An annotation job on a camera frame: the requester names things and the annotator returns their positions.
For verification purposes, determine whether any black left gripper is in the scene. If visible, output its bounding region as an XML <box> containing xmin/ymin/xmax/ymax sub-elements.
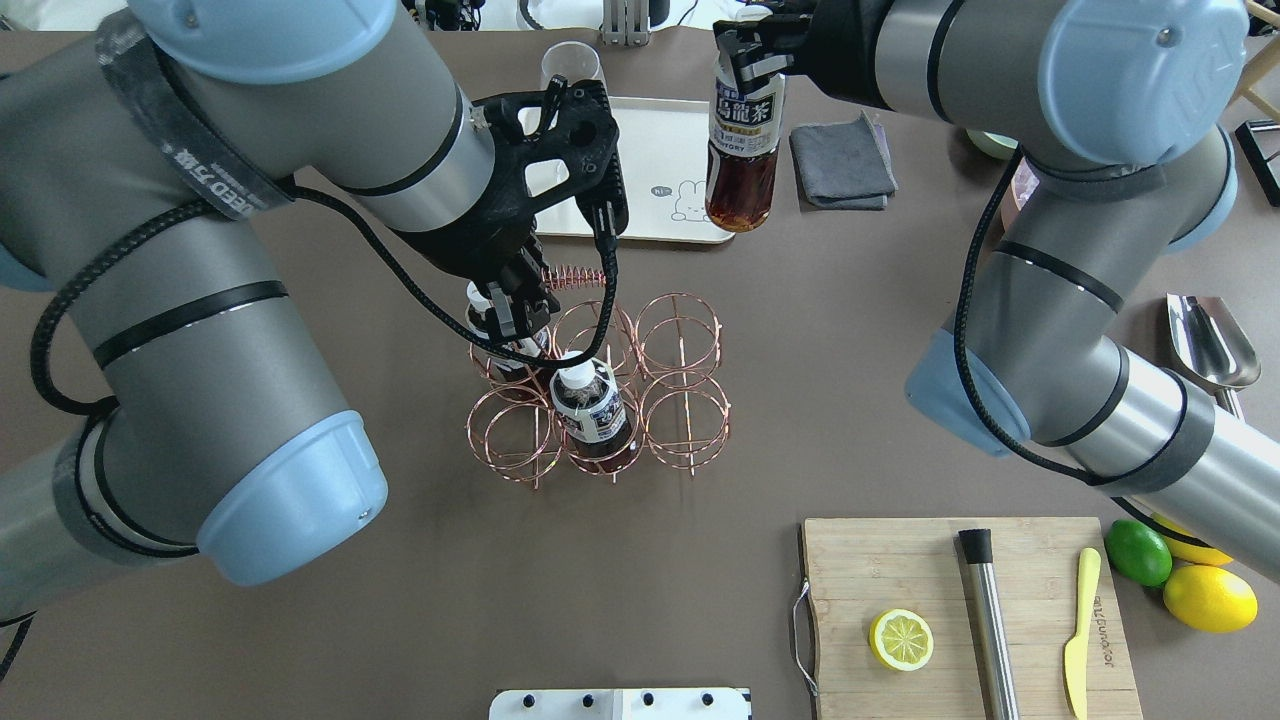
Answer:
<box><xmin>396</xmin><ymin>79</ymin><xmax>630</xmax><ymax>342</ymax></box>

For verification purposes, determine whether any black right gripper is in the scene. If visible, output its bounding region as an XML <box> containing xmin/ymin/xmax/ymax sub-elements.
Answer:
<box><xmin>713</xmin><ymin>1</ymin><xmax>891</xmax><ymax>109</ymax></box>

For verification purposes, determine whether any tea bottle carried to tray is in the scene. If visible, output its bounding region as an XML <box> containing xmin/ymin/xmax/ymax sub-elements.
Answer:
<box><xmin>705</xmin><ymin>20</ymin><xmax>786</xmax><ymax>233</ymax></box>

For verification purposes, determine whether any copper wire bottle basket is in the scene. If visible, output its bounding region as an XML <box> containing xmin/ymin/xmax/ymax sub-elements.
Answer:
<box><xmin>465</xmin><ymin>292</ymin><xmax>731</xmax><ymax>487</ymax></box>

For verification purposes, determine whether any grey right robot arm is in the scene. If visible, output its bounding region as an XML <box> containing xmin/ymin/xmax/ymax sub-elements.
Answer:
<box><xmin>714</xmin><ymin>1</ymin><xmax>1279</xmax><ymax>579</ymax></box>

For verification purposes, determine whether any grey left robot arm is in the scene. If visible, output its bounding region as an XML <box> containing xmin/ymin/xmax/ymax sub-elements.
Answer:
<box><xmin>3</xmin><ymin>1</ymin><xmax>627</xmax><ymax>624</ymax></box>

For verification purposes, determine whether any tea bottle in basket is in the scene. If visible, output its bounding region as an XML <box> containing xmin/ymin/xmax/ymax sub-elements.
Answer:
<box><xmin>466</xmin><ymin>282</ymin><xmax>554</xmax><ymax>387</ymax></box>

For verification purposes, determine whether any tea bottle white cap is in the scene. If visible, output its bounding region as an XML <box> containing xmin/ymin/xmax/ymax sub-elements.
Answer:
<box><xmin>550</xmin><ymin>359</ymin><xmax>639</xmax><ymax>475</ymax></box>

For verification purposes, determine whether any grey folded cloth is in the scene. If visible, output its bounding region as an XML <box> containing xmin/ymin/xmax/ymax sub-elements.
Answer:
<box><xmin>788</xmin><ymin>113</ymin><xmax>899</xmax><ymax>211</ymax></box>

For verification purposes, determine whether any green bowl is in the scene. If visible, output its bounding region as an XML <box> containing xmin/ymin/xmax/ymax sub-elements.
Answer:
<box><xmin>965</xmin><ymin>129</ymin><xmax>1020</xmax><ymax>161</ymax></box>

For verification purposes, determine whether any cream rabbit tray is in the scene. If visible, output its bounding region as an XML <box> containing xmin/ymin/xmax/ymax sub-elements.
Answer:
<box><xmin>515</xmin><ymin>95</ymin><xmax>742</xmax><ymax>243</ymax></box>

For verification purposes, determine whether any pink bowl of ice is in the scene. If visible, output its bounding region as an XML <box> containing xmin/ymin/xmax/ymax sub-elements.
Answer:
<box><xmin>998</xmin><ymin>158</ymin><xmax>1039</xmax><ymax>231</ymax></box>

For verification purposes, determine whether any clear wine glass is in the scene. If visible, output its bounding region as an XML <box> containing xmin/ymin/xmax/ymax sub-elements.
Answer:
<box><xmin>540</xmin><ymin>41</ymin><xmax>608</xmax><ymax>99</ymax></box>

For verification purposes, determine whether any bamboo cutting board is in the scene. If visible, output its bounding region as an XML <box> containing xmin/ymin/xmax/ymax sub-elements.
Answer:
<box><xmin>803</xmin><ymin>518</ymin><xmax>1103</xmax><ymax>719</ymax></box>

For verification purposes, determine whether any wooden stand with round base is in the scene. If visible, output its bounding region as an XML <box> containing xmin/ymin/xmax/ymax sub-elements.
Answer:
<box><xmin>1228</xmin><ymin>1</ymin><xmax>1279</xmax><ymax>123</ymax></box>

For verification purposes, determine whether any steel ice scoop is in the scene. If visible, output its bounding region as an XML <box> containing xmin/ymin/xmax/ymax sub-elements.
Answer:
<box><xmin>1165</xmin><ymin>293</ymin><xmax>1261</xmax><ymax>419</ymax></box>

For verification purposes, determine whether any lemon half slice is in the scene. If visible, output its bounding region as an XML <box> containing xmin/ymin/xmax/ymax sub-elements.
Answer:
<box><xmin>868</xmin><ymin>609</ymin><xmax>934</xmax><ymax>673</ymax></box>

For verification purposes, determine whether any steel muddler black tip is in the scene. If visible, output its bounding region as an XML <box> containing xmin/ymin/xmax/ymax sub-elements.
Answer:
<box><xmin>957</xmin><ymin>528</ymin><xmax>1021</xmax><ymax>719</ymax></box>

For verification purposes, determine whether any green lime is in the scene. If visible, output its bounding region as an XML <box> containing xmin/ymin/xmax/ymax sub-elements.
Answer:
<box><xmin>1103</xmin><ymin>519</ymin><xmax>1172</xmax><ymax>588</ymax></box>

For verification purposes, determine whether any upper whole lemon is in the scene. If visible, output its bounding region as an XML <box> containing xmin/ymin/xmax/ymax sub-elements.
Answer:
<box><xmin>1152</xmin><ymin>512</ymin><xmax>1234</xmax><ymax>568</ymax></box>

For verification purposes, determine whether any whole lemon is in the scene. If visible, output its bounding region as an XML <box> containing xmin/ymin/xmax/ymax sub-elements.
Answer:
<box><xmin>1152</xmin><ymin>512</ymin><xmax>1234</xmax><ymax>568</ymax></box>
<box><xmin>1162</xmin><ymin>565</ymin><xmax>1260</xmax><ymax>634</ymax></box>

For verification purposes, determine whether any yellow plastic knife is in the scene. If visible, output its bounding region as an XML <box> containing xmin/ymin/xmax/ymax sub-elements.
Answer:
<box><xmin>1062</xmin><ymin>547</ymin><xmax>1101</xmax><ymax>719</ymax></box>

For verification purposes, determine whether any lower whole lemon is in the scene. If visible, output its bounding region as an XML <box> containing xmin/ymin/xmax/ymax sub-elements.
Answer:
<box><xmin>1162</xmin><ymin>565</ymin><xmax>1260</xmax><ymax>634</ymax></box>

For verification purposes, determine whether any grey metal bracket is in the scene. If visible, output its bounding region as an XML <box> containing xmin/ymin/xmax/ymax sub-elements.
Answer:
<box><xmin>599</xmin><ymin>0</ymin><xmax>652</xmax><ymax>47</ymax></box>

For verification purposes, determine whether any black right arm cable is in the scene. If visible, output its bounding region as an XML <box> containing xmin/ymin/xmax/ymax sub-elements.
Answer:
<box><xmin>952</xmin><ymin>145</ymin><xmax>1216</xmax><ymax>550</ymax></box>

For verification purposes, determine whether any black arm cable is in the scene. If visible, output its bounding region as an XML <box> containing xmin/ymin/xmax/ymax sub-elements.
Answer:
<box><xmin>0</xmin><ymin>85</ymin><xmax>626</xmax><ymax>682</ymax></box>
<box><xmin>952</xmin><ymin>145</ymin><xmax>1216</xmax><ymax>550</ymax></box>

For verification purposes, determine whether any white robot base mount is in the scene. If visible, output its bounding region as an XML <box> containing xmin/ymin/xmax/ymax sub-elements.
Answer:
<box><xmin>488</xmin><ymin>685</ymin><xmax>754</xmax><ymax>719</ymax></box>

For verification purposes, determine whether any black frame at right edge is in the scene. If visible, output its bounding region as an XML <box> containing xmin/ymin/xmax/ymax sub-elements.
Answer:
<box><xmin>1234</xmin><ymin>120</ymin><xmax>1279</xmax><ymax>209</ymax></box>

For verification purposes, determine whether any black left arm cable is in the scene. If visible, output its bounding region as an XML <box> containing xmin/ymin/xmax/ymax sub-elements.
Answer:
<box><xmin>0</xmin><ymin>85</ymin><xmax>626</xmax><ymax>682</ymax></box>

